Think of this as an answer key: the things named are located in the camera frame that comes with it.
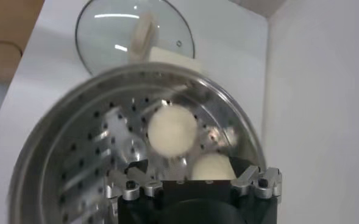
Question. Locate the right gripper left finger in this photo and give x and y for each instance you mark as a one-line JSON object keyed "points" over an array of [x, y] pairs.
{"points": [[141, 181]]}

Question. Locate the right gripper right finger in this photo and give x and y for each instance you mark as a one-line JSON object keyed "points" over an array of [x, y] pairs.
{"points": [[249, 179]]}

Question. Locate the white steamed baozi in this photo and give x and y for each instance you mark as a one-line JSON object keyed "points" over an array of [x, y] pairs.
{"points": [[171, 131], [212, 169]]}

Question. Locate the round glass lid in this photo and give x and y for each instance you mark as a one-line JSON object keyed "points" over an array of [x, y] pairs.
{"points": [[106, 39]]}

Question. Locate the stainless steel steamer basket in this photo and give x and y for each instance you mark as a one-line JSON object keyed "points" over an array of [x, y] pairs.
{"points": [[75, 152]]}

